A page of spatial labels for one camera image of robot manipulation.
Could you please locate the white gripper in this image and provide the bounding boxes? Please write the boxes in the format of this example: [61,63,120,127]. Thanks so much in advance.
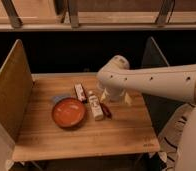
[98,82,132,106]

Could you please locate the white plastic bottle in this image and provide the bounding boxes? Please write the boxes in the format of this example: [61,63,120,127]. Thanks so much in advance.
[88,91,104,121]

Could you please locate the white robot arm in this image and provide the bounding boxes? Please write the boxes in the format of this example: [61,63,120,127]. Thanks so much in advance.
[97,55,196,171]

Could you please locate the red and white box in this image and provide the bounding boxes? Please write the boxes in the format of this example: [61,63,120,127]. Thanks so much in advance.
[74,84,87,102]

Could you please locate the dark right side panel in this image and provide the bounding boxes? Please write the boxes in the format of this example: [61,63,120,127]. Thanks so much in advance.
[141,37,180,134]

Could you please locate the orange round bowl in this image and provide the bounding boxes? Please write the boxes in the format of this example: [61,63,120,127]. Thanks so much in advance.
[52,98,86,128]

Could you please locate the small blue-grey object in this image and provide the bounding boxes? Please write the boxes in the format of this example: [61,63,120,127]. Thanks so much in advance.
[52,94,71,104]

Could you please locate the wooden left side panel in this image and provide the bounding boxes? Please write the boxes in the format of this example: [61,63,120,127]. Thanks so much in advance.
[0,39,33,141]

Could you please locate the wooden shelf with brackets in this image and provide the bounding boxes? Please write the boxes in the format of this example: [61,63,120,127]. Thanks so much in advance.
[0,0,196,32]

